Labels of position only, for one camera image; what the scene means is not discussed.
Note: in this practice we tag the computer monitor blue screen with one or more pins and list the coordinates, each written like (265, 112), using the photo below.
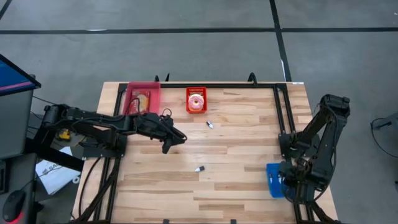
(12, 76)

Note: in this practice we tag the black stand beam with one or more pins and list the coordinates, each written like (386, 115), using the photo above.
(56, 157)

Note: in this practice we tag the small screw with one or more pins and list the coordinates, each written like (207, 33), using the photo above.
(210, 124)

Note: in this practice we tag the dropper bottle white label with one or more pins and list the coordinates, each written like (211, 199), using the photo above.
(199, 169)

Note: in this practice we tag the blue plastic basket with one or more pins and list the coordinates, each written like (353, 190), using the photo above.
(273, 190)

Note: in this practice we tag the black table clamp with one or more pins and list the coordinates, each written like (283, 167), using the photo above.
(167, 77)
(157, 78)
(233, 221)
(166, 221)
(252, 77)

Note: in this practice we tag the black computer mouse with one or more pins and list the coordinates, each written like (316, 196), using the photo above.
(14, 205)

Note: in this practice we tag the pink plastic basket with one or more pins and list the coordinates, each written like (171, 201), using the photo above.
(155, 93)

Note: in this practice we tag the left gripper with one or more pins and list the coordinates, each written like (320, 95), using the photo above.
(152, 126)

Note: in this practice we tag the white paper sheet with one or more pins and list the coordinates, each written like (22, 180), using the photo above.
(54, 174)

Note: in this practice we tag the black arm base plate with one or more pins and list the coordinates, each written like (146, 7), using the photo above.
(284, 149)
(93, 152)

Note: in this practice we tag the yellow black tool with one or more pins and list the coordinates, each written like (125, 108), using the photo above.
(64, 135)

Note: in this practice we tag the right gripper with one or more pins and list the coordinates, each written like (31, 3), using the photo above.
(292, 177)

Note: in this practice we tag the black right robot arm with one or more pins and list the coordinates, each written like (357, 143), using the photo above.
(326, 133)

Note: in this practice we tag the white tape roll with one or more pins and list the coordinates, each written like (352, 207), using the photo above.
(76, 179)

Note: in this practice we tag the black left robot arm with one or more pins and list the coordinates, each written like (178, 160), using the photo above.
(93, 119)

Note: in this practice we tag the red plastic basket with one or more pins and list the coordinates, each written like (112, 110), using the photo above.
(187, 110)

